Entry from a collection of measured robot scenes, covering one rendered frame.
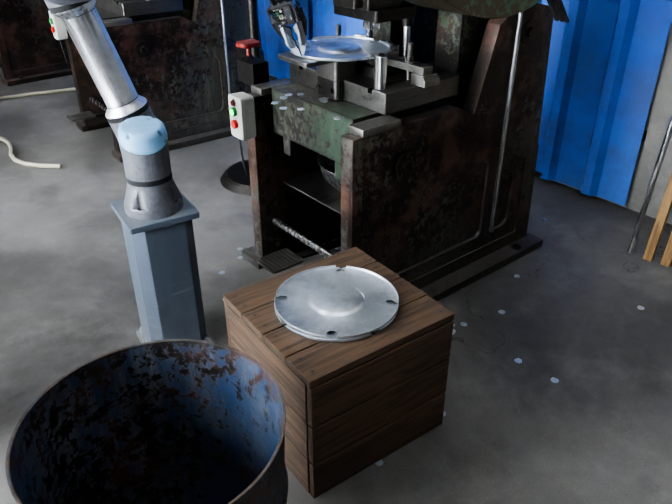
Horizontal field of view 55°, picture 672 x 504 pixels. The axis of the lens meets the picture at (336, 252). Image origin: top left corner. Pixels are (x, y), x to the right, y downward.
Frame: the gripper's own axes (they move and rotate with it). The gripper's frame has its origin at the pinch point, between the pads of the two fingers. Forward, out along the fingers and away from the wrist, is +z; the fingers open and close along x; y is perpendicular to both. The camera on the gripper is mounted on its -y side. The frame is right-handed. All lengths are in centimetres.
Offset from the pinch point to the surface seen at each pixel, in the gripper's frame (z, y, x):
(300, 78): 11.6, -19.7, -6.7
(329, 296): 44, 57, -3
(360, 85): 14.0, 1.0, 12.9
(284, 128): 22.8, -11.3, -15.3
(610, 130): 84, -77, 95
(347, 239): 50, 21, -2
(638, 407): 105, 50, 62
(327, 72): 9.1, -4.9, 4.3
